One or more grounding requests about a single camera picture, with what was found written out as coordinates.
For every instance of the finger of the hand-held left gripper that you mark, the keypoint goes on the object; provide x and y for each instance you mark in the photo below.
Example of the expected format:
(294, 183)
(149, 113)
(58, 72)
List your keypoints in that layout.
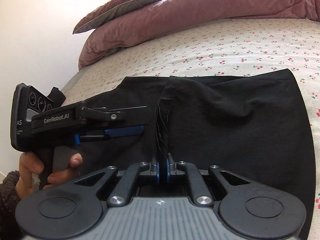
(125, 131)
(105, 115)

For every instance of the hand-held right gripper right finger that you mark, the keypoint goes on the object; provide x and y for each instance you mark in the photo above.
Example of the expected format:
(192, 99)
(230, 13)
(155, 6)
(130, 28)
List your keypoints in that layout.
(167, 171)

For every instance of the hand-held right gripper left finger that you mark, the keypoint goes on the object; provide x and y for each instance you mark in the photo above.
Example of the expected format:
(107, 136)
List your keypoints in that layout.
(156, 171)

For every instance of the black pants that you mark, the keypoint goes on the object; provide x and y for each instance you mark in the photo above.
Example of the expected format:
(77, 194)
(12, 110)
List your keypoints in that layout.
(225, 125)

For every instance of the person's left hand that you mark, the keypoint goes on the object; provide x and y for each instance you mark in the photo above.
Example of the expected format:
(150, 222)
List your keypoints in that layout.
(27, 165)

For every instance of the pink pillow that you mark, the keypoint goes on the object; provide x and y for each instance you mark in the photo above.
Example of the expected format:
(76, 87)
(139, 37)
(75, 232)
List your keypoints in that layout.
(125, 7)

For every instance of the pink duvet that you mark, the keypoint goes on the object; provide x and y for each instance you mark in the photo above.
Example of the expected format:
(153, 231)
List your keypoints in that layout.
(200, 7)

